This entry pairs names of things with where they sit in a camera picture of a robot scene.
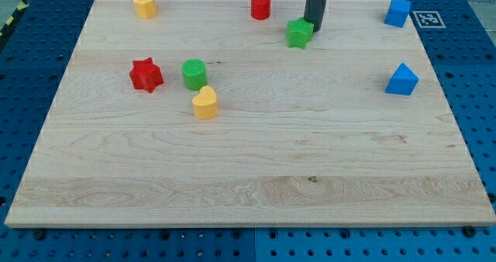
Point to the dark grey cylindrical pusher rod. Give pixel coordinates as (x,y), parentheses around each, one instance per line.
(314,12)

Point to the green star block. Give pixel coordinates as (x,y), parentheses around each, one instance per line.
(299,33)

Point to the red star block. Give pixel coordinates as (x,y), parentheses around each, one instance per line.
(146,75)

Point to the red cylinder block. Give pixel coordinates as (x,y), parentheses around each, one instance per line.
(260,9)

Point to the blue cube block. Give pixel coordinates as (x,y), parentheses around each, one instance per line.
(397,13)

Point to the white fiducial marker tag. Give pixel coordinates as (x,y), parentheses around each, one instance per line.
(429,20)

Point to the blue triangular prism block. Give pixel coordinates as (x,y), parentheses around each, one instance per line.
(403,81)

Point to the green cylinder block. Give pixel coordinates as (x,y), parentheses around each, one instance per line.
(194,74)

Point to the yellow heart block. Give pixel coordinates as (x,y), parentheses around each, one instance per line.
(205,104)

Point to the light wooden board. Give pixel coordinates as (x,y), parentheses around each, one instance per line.
(304,138)

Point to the yellow hexagon block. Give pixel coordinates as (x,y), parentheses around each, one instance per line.
(145,9)

